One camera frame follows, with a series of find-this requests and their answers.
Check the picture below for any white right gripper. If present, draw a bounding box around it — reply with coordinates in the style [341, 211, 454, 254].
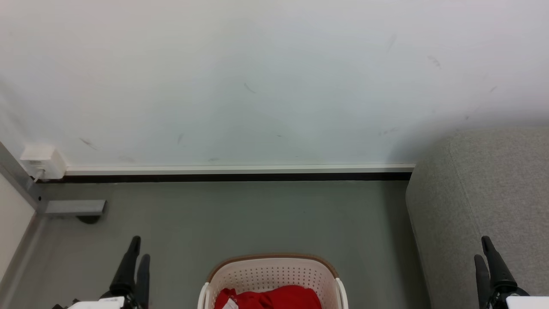
[474, 236, 549, 309]

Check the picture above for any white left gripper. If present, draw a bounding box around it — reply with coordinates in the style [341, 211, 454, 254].
[52, 236, 151, 309]

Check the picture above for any red garment with white bands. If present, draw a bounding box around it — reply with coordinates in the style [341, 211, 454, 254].
[214, 285, 322, 309]

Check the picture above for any grey fabric sofa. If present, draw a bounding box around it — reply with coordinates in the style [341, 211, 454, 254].
[405, 127, 549, 309]

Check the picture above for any black baseboard strip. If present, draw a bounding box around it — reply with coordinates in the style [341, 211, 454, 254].
[36, 172, 413, 184]

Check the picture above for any beige partition panel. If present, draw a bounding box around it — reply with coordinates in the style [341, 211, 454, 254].
[0, 173, 36, 284]

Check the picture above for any cream perforated laundry basket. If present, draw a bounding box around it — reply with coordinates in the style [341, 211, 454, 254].
[198, 253, 349, 309]

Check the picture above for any grey metal frame foot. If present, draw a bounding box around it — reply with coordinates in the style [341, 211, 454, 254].
[43, 200, 106, 216]

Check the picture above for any white wall socket box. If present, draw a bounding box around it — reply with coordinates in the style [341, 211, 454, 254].
[20, 145, 66, 180]

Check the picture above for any grey metal frame post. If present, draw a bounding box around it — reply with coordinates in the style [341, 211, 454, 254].
[0, 142, 47, 214]

